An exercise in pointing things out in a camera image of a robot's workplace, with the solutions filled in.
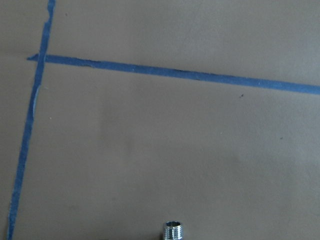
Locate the metal valve fitting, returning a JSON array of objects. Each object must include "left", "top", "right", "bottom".
[{"left": 162, "top": 221, "right": 184, "bottom": 240}]

